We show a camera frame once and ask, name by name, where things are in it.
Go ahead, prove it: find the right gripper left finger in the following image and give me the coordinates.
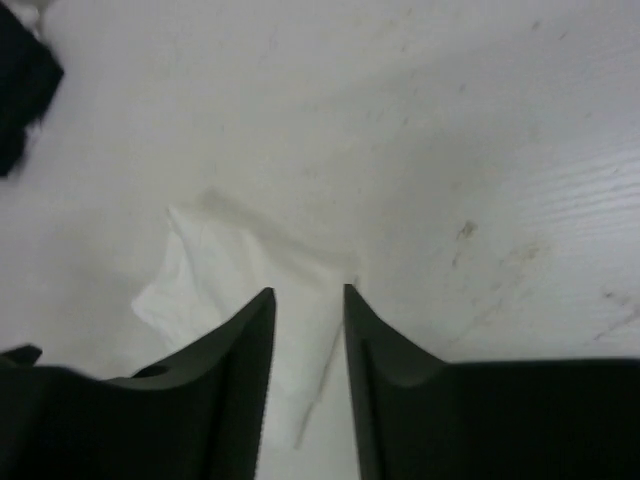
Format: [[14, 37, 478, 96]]
[[1, 288, 276, 479]]

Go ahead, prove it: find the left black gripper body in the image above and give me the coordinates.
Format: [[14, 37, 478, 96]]
[[0, 344, 43, 369]]

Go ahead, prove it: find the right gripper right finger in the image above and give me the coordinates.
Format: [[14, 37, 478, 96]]
[[344, 285, 639, 479]]

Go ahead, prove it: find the folded black tank top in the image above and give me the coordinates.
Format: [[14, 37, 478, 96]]
[[1, 4, 64, 178]]

